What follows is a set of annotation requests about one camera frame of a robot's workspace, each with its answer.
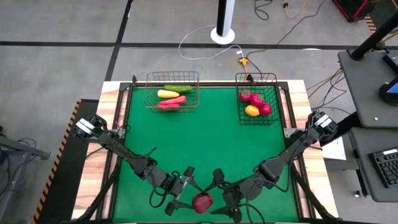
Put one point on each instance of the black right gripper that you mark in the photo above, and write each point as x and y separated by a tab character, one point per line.
245	189

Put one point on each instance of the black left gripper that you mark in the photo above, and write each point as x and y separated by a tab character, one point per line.
171	186

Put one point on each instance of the dark red toy apple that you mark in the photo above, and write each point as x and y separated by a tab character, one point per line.
202	203

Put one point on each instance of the red toy chili pepper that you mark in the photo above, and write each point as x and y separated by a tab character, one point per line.
168	106

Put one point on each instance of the toy lemon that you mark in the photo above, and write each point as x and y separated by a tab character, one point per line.
252	111

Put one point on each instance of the bright red toy apple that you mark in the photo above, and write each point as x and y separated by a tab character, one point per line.
265	109

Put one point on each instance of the pale yellow toy squash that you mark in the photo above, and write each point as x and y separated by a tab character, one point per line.
168	94

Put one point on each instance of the red toy fruit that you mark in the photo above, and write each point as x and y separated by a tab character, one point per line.
257	100

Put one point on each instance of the green toy cucumber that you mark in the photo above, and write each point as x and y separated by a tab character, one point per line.
178	89

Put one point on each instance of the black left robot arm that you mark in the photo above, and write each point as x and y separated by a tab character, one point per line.
118	146

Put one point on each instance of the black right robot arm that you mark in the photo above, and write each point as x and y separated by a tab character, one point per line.
289	152

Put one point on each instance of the green table mat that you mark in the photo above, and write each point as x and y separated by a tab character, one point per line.
205	140

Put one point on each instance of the white paper sheet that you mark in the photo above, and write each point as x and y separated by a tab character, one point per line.
334	151

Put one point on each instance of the black mat with hazard stripes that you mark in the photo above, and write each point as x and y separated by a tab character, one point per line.
62	174

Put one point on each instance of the yellow power plug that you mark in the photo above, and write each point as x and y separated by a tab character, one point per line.
243	61

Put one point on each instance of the grey desk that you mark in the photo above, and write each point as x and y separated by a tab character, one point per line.
357	93
360	174

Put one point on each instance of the grey metal stand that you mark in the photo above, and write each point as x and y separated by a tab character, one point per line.
25	149

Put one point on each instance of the black keyboard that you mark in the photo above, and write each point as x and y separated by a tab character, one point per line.
385	168

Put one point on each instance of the white pole with round base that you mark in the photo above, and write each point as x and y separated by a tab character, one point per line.
230	12

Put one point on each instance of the black round base blue device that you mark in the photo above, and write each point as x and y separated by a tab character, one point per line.
388	96

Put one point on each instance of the black pole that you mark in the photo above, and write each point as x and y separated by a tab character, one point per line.
373	37

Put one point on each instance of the red and black crate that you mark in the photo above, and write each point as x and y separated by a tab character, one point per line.
354	7

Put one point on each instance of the grey metal corner bracket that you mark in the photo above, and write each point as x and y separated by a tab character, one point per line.
289	132

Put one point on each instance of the black aluminium rig frame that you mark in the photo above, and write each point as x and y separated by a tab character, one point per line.
217	84

